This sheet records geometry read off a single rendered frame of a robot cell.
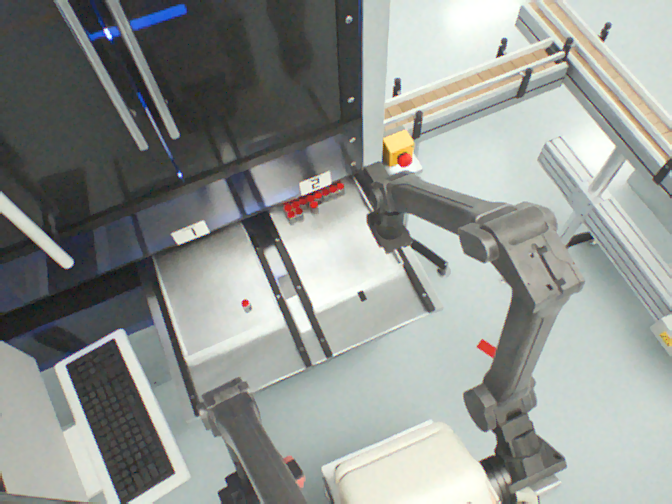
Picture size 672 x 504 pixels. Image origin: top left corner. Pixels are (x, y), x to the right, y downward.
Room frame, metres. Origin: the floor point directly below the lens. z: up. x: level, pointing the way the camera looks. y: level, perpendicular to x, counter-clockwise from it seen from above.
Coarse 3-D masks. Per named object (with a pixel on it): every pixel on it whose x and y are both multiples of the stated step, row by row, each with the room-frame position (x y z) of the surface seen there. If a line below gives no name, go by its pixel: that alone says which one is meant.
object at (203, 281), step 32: (160, 256) 0.72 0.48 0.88; (192, 256) 0.71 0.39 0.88; (224, 256) 0.70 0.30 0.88; (256, 256) 0.68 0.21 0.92; (192, 288) 0.62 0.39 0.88; (224, 288) 0.61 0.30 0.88; (256, 288) 0.60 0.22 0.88; (192, 320) 0.53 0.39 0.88; (224, 320) 0.52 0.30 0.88; (256, 320) 0.51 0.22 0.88; (192, 352) 0.44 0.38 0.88
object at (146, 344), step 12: (132, 336) 0.61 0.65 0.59; (144, 336) 0.61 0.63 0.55; (156, 336) 0.62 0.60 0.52; (144, 348) 0.60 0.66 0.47; (156, 348) 0.61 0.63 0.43; (144, 360) 0.59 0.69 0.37; (156, 360) 0.60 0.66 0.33; (48, 372) 0.52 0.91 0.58; (144, 372) 0.58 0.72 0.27; (156, 372) 0.59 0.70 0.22; (168, 372) 0.60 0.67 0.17; (48, 384) 0.50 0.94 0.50; (60, 384) 0.51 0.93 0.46; (156, 384) 0.58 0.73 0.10; (60, 396) 0.50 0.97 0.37; (60, 408) 0.48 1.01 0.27; (60, 420) 0.46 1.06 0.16; (72, 420) 0.47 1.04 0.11
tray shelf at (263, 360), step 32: (256, 224) 0.80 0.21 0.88; (288, 256) 0.69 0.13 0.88; (384, 288) 0.57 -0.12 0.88; (160, 320) 0.54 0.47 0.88; (320, 320) 0.50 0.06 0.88; (352, 320) 0.49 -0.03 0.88; (384, 320) 0.48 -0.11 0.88; (416, 320) 0.48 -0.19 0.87; (224, 352) 0.44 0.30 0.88; (256, 352) 0.43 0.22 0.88; (288, 352) 0.42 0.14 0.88; (320, 352) 0.41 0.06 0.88; (256, 384) 0.35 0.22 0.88; (192, 416) 0.28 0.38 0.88
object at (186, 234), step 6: (204, 222) 0.72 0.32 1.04; (186, 228) 0.71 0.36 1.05; (198, 228) 0.71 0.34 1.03; (204, 228) 0.72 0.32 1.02; (174, 234) 0.70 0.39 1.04; (180, 234) 0.70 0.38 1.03; (186, 234) 0.70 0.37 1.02; (192, 234) 0.71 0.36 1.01; (198, 234) 0.71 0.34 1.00; (204, 234) 0.72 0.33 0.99; (180, 240) 0.70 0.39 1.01; (186, 240) 0.70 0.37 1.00
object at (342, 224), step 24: (360, 192) 0.85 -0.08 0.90; (312, 216) 0.80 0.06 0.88; (336, 216) 0.80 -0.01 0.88; (360, 216) 0.79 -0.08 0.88; (288, 240) 0.73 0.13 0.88; (312, 240) 0.73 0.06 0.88; (336, 240) 0.72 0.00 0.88; (360, 240) 0.71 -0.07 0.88; (312, 264) 0.65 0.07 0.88; (336, 264) 0.65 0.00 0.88; (360, 264) 0.64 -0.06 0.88; (384, 264) 0.63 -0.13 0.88; (312, 288) 0.59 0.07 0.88; (336, 288) 0.58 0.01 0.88
